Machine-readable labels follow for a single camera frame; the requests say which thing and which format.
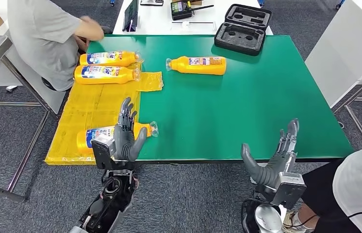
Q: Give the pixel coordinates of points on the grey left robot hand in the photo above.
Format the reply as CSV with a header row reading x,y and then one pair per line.
x,y
124,144

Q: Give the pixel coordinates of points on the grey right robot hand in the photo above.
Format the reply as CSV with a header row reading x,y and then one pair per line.
x,y
264,175

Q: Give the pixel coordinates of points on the orange detergent bottle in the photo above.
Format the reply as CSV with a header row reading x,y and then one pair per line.
x,y
97,138
110,59
107,76
197,68

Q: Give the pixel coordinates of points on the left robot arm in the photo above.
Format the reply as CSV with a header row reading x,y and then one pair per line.
x,y
113,199

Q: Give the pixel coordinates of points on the seated person's forearm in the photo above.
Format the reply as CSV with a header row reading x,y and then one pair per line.
x,y
89,30

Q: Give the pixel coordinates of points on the white table leg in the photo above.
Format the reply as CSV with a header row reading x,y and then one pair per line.
x,y
253,180

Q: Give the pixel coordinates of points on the yellow plastic sheet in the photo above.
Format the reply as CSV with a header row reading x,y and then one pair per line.
x,y
87,109

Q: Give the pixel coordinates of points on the white sneaker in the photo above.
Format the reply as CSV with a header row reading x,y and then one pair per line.
x,y
293,223

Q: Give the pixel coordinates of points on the standing person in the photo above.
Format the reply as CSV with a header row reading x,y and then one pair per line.
x,y
351,193

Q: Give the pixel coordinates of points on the black stool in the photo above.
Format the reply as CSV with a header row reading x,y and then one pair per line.
x,y
47,85

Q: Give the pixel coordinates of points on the small white scrap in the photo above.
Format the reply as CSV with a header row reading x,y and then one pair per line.
x,y
11,89

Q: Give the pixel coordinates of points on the black tablet on stand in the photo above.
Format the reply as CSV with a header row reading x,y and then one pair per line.
x,y
130,14

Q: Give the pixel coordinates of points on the seated person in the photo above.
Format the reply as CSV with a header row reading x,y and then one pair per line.
x,y
44,41

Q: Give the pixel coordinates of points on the white table with metal legs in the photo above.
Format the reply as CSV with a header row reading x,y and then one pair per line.
x,y
338,64

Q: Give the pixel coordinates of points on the white flat strip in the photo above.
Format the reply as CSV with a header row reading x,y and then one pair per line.
x,y
194,26

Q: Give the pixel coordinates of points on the black radio with antenna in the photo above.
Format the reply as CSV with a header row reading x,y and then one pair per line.
x,y
181,9

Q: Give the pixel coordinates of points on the black foam case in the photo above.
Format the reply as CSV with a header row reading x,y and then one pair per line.
x,y
242,30

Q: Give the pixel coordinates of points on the small cardboard box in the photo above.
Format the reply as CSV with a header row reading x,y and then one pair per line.
x,y
196,2

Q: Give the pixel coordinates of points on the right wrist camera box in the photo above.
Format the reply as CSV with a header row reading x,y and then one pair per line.
x,y
288,189

